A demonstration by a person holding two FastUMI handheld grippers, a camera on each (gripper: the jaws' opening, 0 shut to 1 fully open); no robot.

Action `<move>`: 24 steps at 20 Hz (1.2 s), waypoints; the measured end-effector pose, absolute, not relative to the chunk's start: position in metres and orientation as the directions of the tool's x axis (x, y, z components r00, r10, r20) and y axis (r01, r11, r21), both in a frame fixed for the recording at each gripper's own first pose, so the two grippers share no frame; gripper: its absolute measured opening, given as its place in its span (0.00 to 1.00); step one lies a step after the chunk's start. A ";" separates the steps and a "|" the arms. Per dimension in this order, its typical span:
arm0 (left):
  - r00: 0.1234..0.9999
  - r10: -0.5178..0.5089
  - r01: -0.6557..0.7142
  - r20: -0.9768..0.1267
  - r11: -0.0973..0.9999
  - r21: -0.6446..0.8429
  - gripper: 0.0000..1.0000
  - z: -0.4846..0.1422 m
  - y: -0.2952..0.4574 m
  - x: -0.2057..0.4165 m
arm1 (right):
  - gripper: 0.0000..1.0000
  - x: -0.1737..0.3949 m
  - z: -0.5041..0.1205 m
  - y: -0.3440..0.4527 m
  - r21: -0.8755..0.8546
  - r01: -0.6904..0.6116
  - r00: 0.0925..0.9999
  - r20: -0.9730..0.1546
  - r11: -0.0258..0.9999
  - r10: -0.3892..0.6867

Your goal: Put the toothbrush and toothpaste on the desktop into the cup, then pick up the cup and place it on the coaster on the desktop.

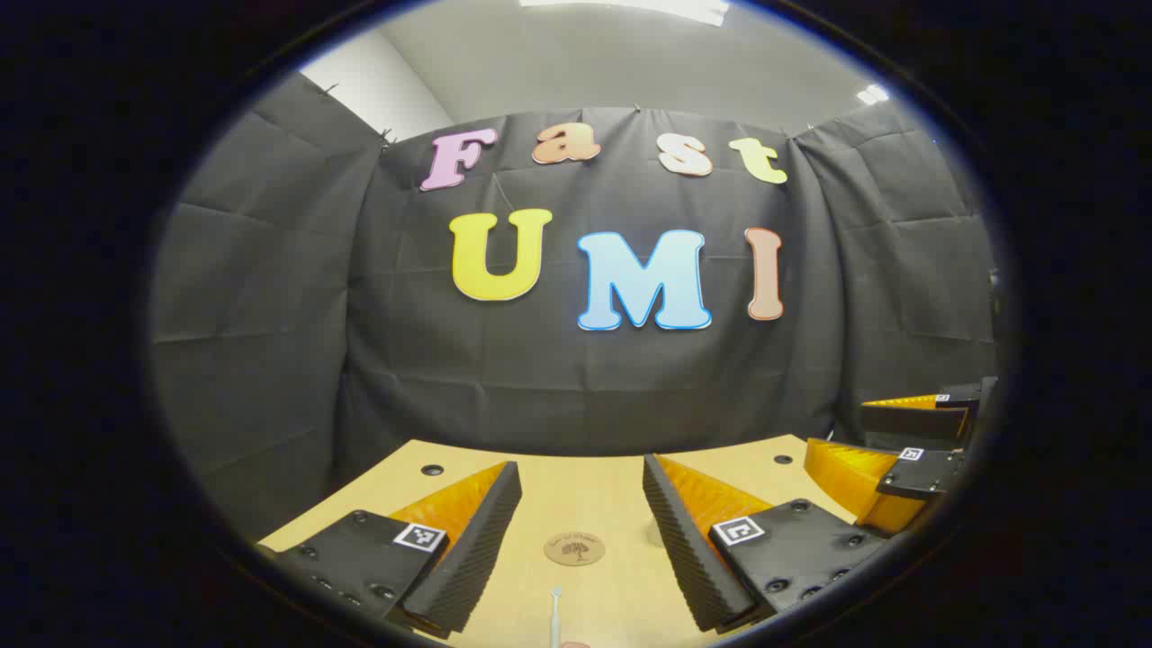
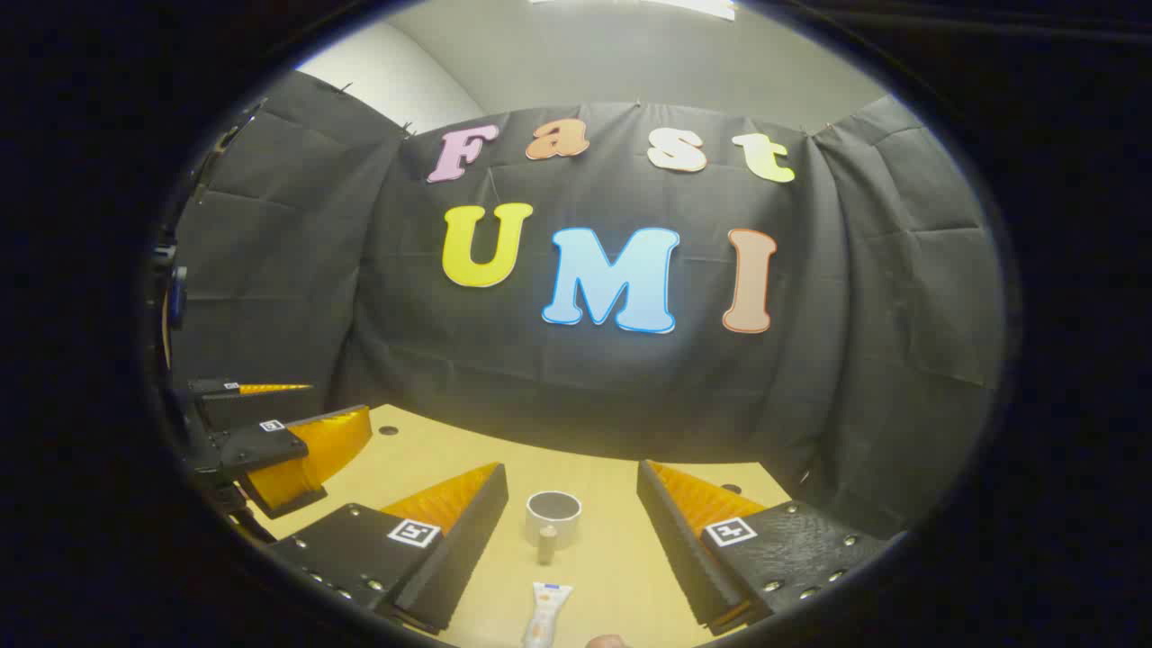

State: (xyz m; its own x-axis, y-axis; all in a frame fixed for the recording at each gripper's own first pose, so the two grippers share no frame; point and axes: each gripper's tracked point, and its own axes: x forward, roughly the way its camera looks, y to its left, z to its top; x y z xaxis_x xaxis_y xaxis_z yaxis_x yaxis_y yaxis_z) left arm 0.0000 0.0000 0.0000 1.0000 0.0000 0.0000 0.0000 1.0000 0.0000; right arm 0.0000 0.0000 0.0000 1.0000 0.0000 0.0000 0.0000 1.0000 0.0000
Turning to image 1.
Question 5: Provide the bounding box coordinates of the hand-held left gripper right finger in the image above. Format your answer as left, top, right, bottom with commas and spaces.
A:
643, 454, 888, 634

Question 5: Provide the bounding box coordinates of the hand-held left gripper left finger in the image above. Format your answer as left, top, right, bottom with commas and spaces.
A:
256, 461, 523, 642

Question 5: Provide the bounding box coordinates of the round brown cork coaster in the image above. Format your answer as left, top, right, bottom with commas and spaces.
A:
544, 532, 607, 567

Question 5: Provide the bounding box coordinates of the light wooden desktop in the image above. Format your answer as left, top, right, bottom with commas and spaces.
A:
256, 437, 865, 648

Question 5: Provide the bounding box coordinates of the black backdrop cloth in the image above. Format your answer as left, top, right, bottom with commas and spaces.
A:
148, 72, 1000, 541

